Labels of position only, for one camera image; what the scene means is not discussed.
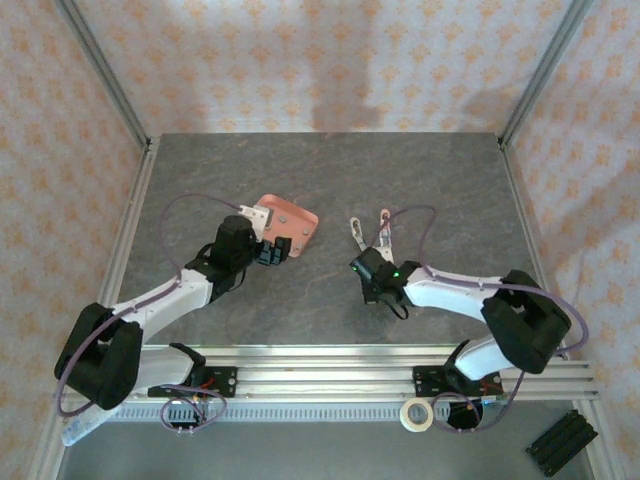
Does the pink plastic tray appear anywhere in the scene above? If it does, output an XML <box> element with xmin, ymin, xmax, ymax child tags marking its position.
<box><xmin>252</xmin><ymin>193</ymin><xmax>321</xmax><ymax>260</ymax></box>

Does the white tape roll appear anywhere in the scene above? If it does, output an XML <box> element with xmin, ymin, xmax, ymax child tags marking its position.
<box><xmin>401</xmin><ymin>397</ymin><xmax>435</xmax><ymax>434</ymax></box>

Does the black extrusion bundle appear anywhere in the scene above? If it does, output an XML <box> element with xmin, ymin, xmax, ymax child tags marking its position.
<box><xmin>524</xmin><ymin>408</ymin><xmax>600</xmax><ymax>476</ymax></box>

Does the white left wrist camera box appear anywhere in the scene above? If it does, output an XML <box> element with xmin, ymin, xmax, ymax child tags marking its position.
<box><xmin>237</xmin><ymin>203</ymin><xmax>275</xmax><ymax>235</ymax></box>

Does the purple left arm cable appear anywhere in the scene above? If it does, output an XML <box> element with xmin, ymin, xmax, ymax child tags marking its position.
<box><xmin>53</xmin><ymin>193</ymin><xmax>249</xmax><ymax>435</ymax></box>

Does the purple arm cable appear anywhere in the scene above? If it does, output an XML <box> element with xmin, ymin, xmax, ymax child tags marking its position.
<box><xmin>53</xmin><ymin>193</ymin><xmax>249</xmax><ymax>435</ymax></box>
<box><xmin>382</xmin><ymin>204</ymin><xmax>590</xmax><ymax>435</ymax></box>

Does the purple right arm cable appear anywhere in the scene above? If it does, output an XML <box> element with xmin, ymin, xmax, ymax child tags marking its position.
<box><xmin>382</xmin><ymin>204</ymin><xmax>590</xmax><ymax>435</ymax></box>

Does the aluminium side rail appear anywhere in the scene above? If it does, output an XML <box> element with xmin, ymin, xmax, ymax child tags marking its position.
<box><xmin>497</xmin><ymin>139</ymin><xmax>589</xmax><ymax>361</ymax></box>
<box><xmin>97</xmin><ymin>137</ymin><xmax>161</xmax><ymax>301</ymax></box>

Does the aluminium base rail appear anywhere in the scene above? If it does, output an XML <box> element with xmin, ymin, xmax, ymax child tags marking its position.
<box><xmin>54</xmin><ymin>343</ymin><xmax>600</xmax><ymax>404</ymax></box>

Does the grey slotted cable duct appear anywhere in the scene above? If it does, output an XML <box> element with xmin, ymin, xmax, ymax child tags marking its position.
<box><xmin>107</xmin><ymin>403</ymin><xmax>506</xmax><ymax>425</ymax></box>

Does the aluminium frame post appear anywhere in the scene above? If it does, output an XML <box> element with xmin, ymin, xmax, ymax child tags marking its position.
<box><xmin>53</xmin><ymin>0</ymin><xmax>154</xmax><ymax>149</ymax></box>
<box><xmin>498</xmin><ymin>0</ymin><xmax>595</xmax><ymax>149</ymax></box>

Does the aluminium lower frame bar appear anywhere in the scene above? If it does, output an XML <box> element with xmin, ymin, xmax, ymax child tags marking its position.
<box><xmin>29</xmin><ymin>399</ymin><xmax>69</xmax><ymax>480</ymax></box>
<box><xmin>584</xmin><ymin>399</ymin><xmax>622</xmax><ymax>480</ymax></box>

